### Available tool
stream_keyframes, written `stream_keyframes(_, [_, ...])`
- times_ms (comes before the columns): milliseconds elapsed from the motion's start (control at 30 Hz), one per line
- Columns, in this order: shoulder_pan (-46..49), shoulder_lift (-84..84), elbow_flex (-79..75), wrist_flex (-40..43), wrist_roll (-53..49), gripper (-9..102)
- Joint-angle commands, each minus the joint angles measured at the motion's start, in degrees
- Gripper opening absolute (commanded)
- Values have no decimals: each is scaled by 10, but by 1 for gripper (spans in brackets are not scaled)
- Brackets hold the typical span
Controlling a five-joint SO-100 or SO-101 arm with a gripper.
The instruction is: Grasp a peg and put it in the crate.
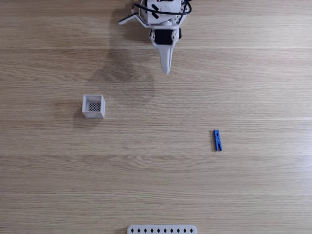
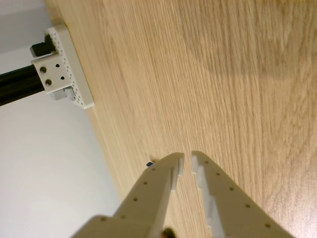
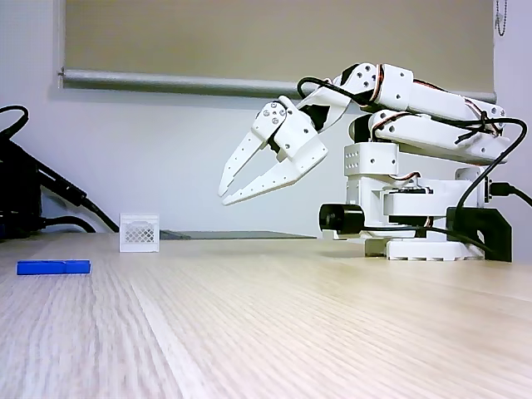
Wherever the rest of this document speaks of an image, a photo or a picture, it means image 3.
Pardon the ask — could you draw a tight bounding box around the black table clamp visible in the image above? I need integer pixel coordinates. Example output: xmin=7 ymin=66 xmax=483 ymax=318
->
xmin=446 ymin=206 xmax=514 ymax=264

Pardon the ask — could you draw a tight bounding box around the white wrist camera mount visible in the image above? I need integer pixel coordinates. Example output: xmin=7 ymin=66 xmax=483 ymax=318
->
xmin=298 ymin=85 xmax=352 ymax=135

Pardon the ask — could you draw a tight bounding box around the thick black cable with connector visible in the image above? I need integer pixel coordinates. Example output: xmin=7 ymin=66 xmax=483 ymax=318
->
xmin=36 ymin=160 xmax=121 ymax=233

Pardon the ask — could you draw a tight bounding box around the beige roller blind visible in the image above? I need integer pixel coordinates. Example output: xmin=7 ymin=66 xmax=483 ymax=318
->
xmin=57 ymin=0 xmax=498 ymax=106

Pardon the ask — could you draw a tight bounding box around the small white lattice crate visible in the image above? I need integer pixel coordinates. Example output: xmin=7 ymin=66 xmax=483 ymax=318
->
xmin=119 ymin=213 xmax=160 ymax=254

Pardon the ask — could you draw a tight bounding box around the blue peg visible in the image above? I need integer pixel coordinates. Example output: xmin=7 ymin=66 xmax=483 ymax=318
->
xmin=16 ymin=259 xmax=91 ymax=276

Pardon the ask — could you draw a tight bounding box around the thin looped black cable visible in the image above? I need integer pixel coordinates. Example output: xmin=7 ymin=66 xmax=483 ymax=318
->
xmin=0 ymin=105 xmax=31 ymax=140

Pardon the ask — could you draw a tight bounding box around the metal bead chain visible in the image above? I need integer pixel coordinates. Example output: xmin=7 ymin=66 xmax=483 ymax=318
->
xmin=494 ymin=0 xmax=510 ymax=37

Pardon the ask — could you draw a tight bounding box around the black device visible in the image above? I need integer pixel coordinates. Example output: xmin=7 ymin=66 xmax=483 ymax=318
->
xmin=0 ymin=136 xmax=43 ymax=241

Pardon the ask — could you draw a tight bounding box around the flat dark grey mat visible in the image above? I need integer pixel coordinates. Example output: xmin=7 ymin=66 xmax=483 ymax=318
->
xmin=160 ymin=229 xmax=318 ymax=241

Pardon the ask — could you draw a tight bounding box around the black power cable with plug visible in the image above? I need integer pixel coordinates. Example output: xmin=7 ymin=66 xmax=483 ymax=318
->
xmin=491 ymin=181 xmax=532 ymax=208

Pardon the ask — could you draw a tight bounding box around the curved black cable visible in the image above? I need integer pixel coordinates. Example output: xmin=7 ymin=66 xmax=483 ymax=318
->
xmin=40 ymin=215 xmax=97 ymax=234

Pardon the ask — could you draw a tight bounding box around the black round clamp knob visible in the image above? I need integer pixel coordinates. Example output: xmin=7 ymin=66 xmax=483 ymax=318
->
xmin=318 ymin=202 xmax=367 ymax=236

